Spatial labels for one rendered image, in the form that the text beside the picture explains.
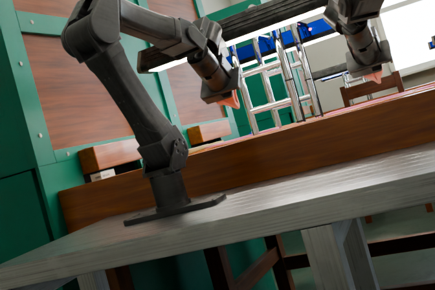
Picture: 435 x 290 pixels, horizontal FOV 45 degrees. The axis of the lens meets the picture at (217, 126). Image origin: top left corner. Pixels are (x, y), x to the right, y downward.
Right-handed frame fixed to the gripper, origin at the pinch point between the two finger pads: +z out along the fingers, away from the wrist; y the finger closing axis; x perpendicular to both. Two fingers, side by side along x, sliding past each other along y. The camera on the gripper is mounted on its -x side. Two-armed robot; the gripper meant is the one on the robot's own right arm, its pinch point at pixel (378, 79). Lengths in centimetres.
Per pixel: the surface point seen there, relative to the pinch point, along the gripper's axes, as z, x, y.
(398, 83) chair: 191, -159, 18
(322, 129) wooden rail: -15.2, 22.3, 10.4
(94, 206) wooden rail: -12, 26, 72
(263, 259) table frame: 91, -1, 73
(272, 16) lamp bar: -12.8, -20.6, 22.2
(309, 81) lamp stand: 31, -35, 28
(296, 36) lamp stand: 21, -47, 28
